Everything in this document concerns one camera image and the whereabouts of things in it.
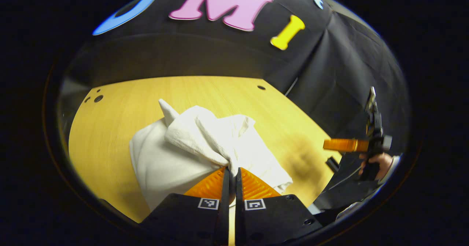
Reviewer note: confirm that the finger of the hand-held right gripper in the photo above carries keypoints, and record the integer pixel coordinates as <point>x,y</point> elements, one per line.
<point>344,145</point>

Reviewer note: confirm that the black backdrop cloth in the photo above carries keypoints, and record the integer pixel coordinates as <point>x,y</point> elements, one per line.
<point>329,77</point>

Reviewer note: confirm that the white jeans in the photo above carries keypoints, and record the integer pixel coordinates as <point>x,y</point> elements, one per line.
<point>165,165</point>

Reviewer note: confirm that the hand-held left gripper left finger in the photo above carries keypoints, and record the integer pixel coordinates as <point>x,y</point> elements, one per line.
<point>198,220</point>

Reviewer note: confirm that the small black table block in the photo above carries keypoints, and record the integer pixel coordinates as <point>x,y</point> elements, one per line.
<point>332,164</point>

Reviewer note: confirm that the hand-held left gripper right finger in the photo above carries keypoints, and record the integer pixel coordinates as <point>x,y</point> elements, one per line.
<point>271,220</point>

